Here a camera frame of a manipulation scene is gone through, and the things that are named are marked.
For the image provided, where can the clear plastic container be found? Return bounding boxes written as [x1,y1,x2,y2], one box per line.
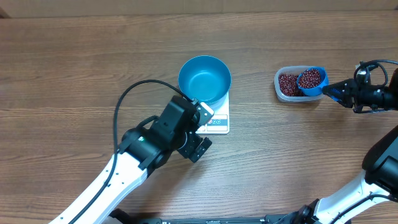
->
[274,65,324,103]

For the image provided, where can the blue plastic measuring scoop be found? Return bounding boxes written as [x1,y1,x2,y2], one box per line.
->
[296,67,330,101]

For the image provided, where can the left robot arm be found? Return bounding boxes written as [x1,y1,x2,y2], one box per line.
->
[51,96,214,224]

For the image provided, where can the white digital kitchen scale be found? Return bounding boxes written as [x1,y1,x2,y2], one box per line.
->
[197,93,230,134]

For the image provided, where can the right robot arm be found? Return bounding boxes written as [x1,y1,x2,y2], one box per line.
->
[279,60,397,223]

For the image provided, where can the red beans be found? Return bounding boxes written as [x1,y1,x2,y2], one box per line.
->
[278,68,321,96]

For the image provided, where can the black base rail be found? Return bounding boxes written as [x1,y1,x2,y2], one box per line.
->
[108,208,352,224]

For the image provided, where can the blue metal bowl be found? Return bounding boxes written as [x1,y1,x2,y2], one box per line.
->
[178,55,232,105]

